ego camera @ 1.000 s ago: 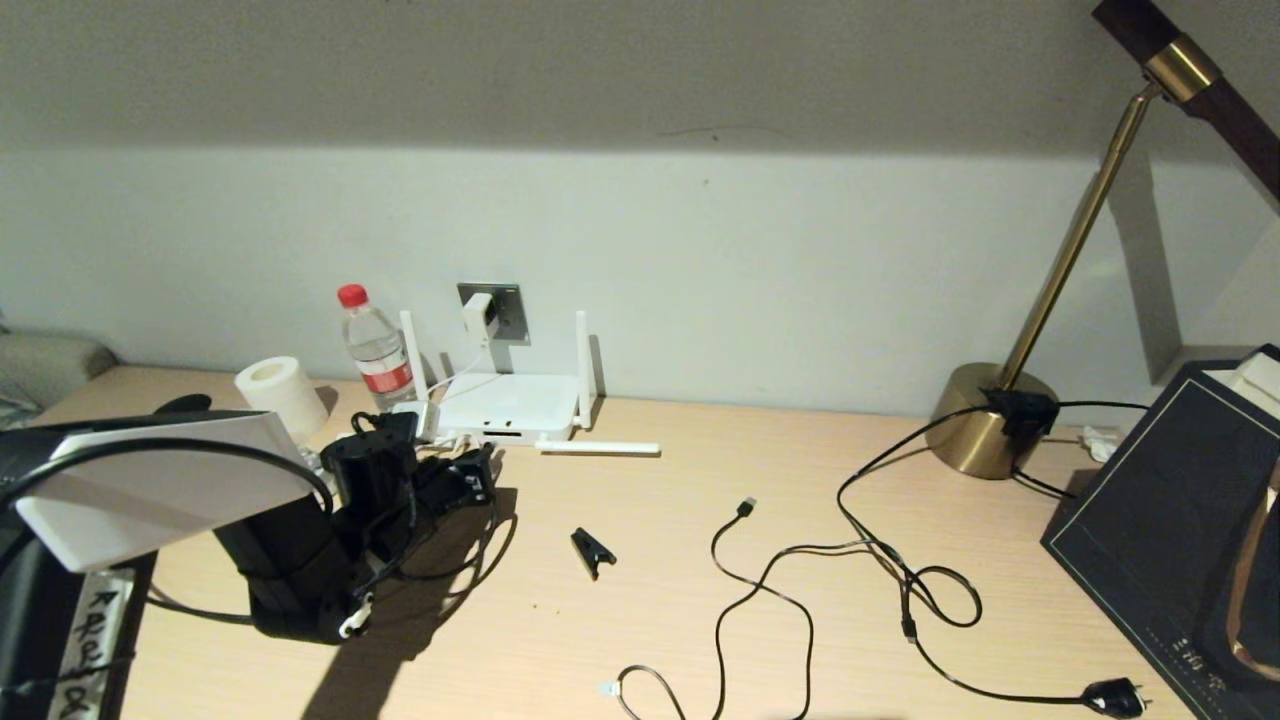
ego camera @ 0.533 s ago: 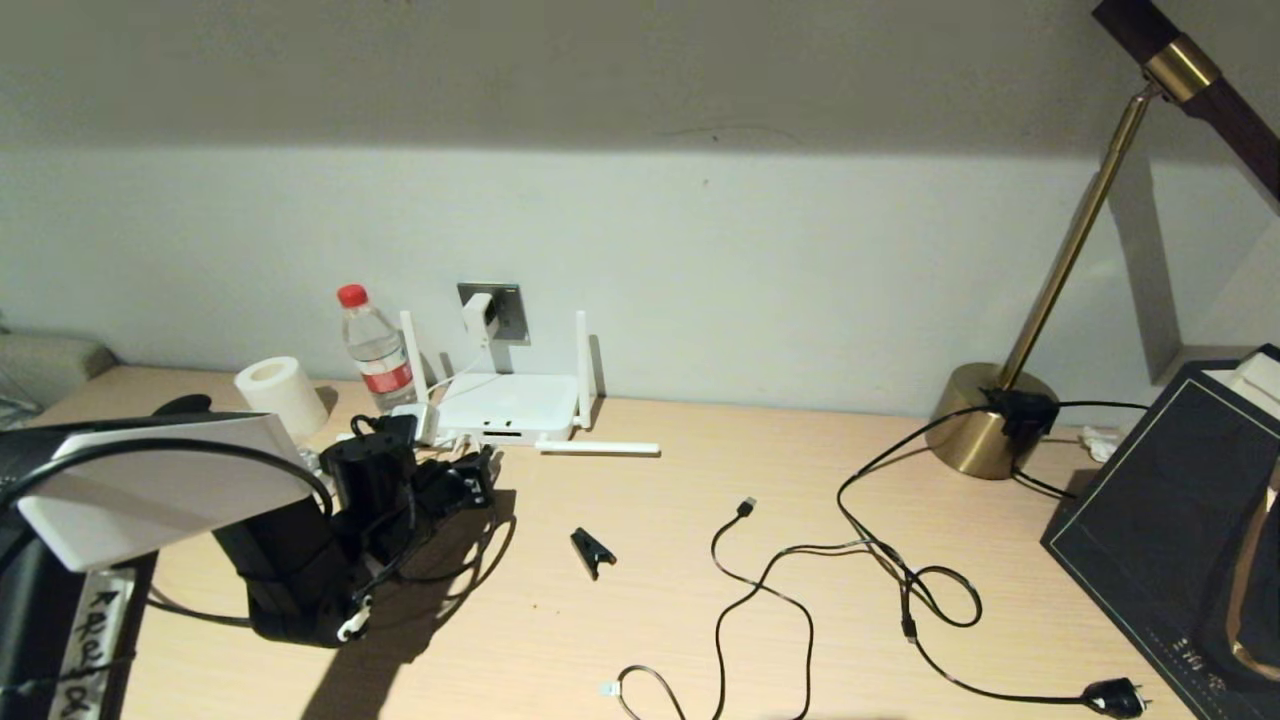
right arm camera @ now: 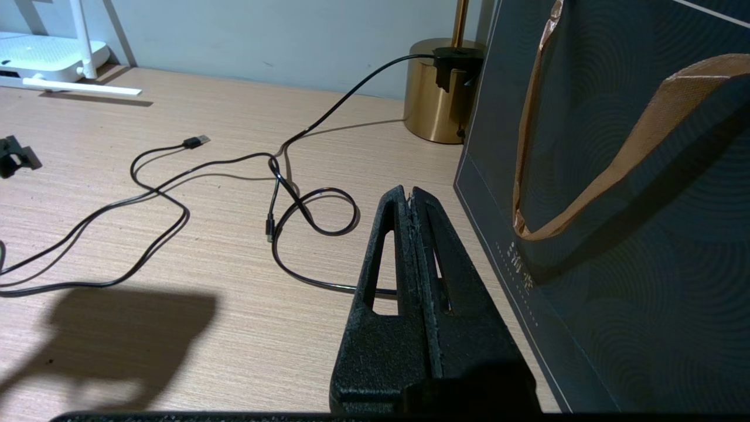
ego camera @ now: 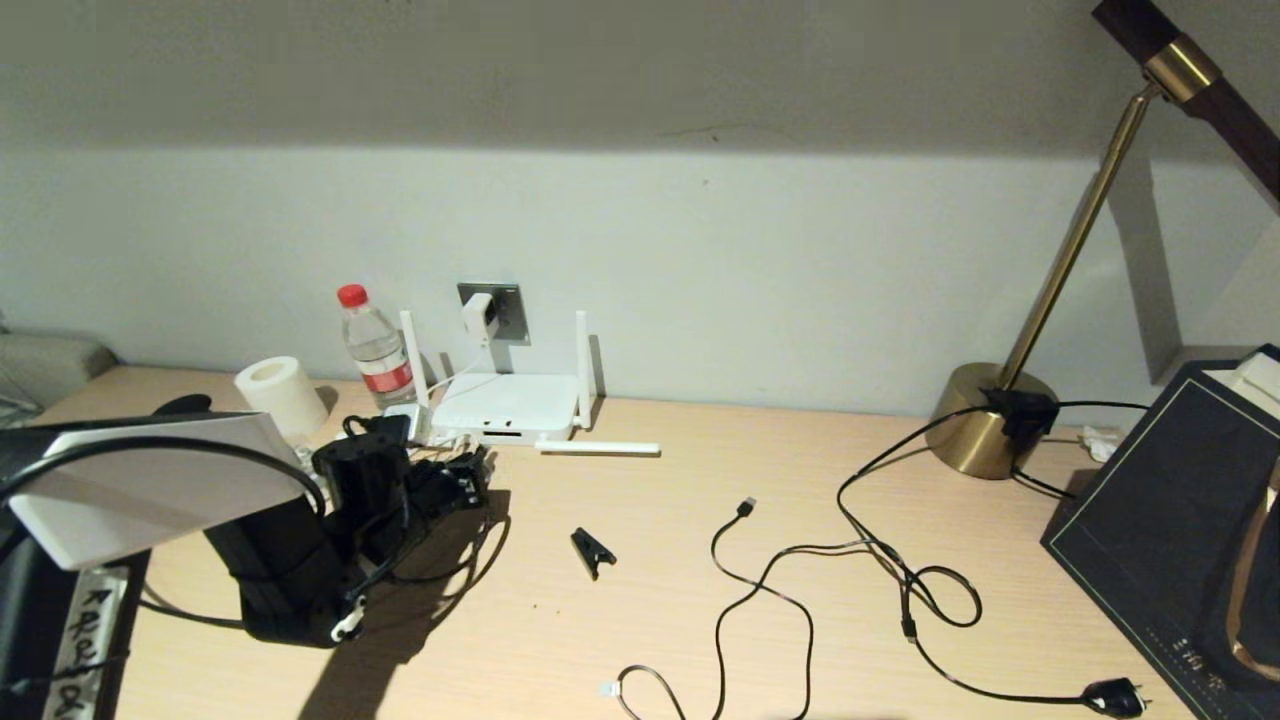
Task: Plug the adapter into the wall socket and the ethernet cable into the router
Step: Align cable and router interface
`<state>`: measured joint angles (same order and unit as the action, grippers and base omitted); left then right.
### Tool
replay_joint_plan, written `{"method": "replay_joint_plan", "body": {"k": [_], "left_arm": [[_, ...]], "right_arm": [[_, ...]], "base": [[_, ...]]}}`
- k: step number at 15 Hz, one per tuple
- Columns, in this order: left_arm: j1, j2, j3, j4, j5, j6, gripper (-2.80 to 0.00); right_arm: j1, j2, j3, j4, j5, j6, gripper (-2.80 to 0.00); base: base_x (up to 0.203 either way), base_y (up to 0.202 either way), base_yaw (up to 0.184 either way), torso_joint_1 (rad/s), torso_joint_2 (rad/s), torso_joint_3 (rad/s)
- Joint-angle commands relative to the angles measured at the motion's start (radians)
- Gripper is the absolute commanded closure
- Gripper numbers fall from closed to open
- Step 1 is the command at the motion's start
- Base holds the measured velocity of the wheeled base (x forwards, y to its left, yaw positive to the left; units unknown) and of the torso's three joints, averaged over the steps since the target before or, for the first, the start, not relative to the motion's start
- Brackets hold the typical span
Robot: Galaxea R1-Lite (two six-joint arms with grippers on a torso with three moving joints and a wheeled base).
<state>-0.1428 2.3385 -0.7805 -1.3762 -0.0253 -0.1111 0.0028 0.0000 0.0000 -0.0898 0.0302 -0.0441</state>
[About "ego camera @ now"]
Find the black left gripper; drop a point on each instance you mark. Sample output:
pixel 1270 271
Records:
pixel 440 490

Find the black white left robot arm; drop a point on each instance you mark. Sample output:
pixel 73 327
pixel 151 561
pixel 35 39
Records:
pixel 150 490

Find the white router with antennas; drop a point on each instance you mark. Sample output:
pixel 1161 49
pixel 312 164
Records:
pixel 510 405

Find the small black clip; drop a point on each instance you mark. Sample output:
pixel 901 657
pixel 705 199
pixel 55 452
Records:
pixel 592 550

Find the clear water bottle red cap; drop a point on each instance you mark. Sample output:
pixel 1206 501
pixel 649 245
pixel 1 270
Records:
pixel 375 345

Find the white paper roll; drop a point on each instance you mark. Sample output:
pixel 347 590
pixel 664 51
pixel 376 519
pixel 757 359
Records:
pixel 280 395

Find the white handwritten label tape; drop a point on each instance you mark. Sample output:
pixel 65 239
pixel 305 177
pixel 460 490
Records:
pixel 90 640

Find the grey cushion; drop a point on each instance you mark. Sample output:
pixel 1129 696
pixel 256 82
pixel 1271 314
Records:
pixel 50 365

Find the patterned cloth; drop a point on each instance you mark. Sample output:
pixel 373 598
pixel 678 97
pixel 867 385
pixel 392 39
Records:
pixel 12 405

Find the brass desk lamp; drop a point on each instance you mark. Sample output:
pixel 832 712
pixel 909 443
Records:
pixel 985 430

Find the white box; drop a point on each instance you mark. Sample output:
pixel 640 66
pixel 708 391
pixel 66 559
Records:
pixel 1255 385

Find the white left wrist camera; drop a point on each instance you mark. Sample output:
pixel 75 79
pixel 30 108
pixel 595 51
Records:
pixel 408 422

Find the grey wall socket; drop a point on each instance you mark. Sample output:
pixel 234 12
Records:
pixel 512 312

